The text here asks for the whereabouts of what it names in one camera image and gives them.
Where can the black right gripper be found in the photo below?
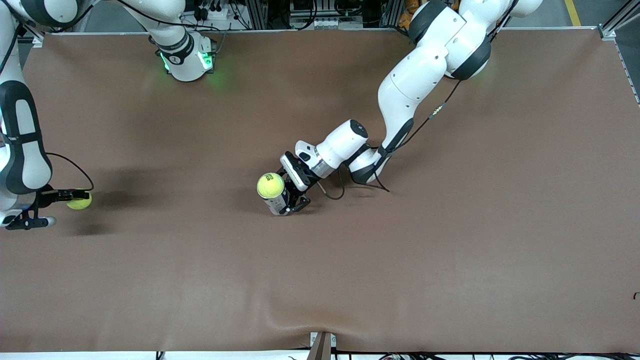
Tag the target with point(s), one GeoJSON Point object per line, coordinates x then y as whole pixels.
{"type": "Point", "coordinates": [46, 196]}

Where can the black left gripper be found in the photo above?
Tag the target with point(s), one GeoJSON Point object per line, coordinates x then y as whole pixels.
{"type": "Point", "coordinates": [299, 176]}

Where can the yellow-green tennis ball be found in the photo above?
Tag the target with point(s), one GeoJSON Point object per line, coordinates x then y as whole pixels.
{"type": "Point", "coordinates": [80, 204]}
{"type": "Point", "coordinates": [270, 186]}

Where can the blue white tennis ball can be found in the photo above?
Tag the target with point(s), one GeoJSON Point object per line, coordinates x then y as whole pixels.
{"type": "Point", "coordinates": [277, 206]}

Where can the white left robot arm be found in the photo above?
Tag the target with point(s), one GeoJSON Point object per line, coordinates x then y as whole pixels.
{"type": "Point", "coordinates": [415, 80]}

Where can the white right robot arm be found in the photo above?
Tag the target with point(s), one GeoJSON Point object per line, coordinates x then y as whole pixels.
{"type": "Point", "coordinates": [177, 60]}

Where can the brown table mat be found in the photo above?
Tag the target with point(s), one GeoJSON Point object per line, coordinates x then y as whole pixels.
{"type": "Point", "coordinates": [320, 275]}

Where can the grey electronics box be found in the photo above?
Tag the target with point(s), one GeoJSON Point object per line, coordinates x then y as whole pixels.
{"type": "Point", "coordinates": [325, 22]}

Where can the white power strip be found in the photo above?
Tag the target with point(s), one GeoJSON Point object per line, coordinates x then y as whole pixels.
{"type": "Point", "coordinates": [220, 15]}

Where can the bag of orange items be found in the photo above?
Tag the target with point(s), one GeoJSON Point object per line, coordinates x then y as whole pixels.
{"type": "Point", "coordinates": [405, 21]}

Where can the aluminium frame strut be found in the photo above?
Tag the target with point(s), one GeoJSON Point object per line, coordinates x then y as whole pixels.
{"type": "Point", "coordinates": [617, 17]}
{"type": "Point", "coordinates": [36, 40]}

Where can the grey metal mount bracket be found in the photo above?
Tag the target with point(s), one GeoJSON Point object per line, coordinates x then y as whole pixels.
{"type": "Point", "coordinates": [322, 347]}

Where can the aluminium frame profile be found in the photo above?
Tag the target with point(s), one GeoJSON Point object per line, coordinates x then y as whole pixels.
{"type": "Point", "coordinates": [257, 14]}
{"type": "Point", "coordinates": [391, 12]}

